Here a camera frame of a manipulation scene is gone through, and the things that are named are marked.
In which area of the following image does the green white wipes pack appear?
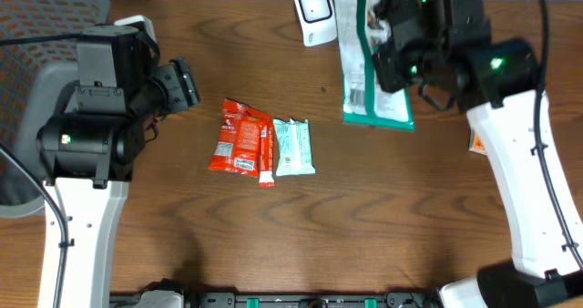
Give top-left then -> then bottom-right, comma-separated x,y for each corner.
334,0 -> 414,131

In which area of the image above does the red snack bag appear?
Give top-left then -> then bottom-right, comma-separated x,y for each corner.
209,99 -> 271,177

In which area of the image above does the small orange box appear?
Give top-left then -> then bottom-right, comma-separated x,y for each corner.
468,130 -> 486,155

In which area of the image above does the light teal snack pack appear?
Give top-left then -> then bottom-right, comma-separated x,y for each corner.
273,119 -> 316,177

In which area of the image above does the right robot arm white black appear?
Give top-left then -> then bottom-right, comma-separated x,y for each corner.
373,39 -> 582,307

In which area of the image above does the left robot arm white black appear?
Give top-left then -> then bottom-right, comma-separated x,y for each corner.
37,57 -> 199,307

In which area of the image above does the grey plastic shopping basket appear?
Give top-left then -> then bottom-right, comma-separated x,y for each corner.
1,0 -> 110,219

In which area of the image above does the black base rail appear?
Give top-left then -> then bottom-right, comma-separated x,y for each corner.
108,290 -> 441,308

